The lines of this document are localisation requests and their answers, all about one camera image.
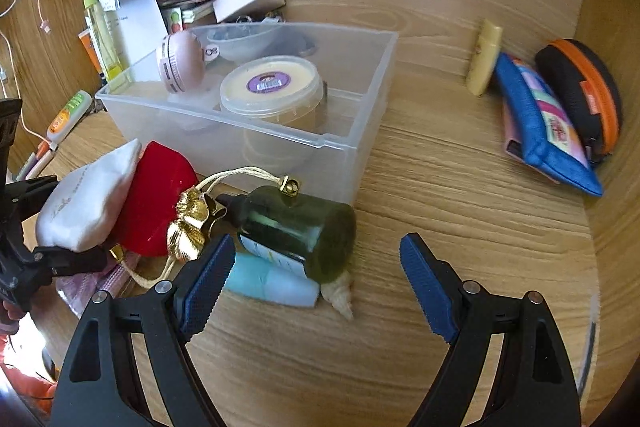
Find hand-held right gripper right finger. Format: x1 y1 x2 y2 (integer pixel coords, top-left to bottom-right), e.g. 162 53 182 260
399 233 583 427

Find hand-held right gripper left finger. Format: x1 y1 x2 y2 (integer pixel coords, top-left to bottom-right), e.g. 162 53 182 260
50 234 236 427

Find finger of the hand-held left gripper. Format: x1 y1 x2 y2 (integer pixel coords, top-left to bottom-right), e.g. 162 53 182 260
31 246 109 280
5 176 59 230

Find pink mesh pouch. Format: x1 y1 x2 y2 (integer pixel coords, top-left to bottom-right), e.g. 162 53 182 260
55 252 133 319

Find white drawstring pouch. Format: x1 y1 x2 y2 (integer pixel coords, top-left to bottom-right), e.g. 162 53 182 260
37 139 143 253

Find beige seashell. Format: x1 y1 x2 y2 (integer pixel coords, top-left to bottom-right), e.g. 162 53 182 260
320 271 355 322

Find red velvet pouch gold trim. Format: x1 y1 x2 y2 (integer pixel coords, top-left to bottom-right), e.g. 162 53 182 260
110 141 302 290

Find dark green glass bottle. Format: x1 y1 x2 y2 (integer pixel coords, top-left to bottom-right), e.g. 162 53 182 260
215 184 357 284

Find clear plastic storage bin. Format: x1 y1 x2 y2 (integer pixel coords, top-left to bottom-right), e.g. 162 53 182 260
95 22 399 208

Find wooden desktop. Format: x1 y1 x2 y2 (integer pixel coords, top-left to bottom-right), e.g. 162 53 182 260
10 0 601 427

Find bundle of pens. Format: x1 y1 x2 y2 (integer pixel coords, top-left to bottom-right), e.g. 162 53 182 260
16 139 59 181

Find white green glue tube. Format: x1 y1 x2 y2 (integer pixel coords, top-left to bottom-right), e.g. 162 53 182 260
46 90 94 142

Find person's orange clothing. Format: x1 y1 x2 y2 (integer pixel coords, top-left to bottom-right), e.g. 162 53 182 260
0 337 58 418

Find orange tube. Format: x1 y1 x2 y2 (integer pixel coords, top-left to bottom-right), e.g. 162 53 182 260
78 29 104 75

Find yellow green bottle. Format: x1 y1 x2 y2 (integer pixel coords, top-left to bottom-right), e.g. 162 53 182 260
82 0 123 80

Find blue patchwork pouch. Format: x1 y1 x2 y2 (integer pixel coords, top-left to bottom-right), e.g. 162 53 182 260
495 54 604 198

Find pink round case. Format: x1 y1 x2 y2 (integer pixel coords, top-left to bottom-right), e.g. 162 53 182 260
156 30 206 94

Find round tub with purple label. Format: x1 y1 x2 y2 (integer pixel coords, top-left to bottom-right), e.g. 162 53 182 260
219 57 327 130

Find folded white paper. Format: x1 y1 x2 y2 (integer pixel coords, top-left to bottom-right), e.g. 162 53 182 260
92 0 169 72

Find cream squeeze tube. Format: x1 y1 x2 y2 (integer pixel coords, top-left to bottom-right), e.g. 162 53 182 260
466 19 503 96

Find clear plastic bowl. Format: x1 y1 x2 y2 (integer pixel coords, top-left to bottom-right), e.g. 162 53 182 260
206 24 282 62

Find black orange zip case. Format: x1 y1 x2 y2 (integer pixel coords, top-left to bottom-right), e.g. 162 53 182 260
535 38 623 164

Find bowl of small trinkets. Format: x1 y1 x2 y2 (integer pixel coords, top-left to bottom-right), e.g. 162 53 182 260
236 9 287 24

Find white cardboard box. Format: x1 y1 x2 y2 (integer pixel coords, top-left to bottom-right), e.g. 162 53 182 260
212 0 287 24

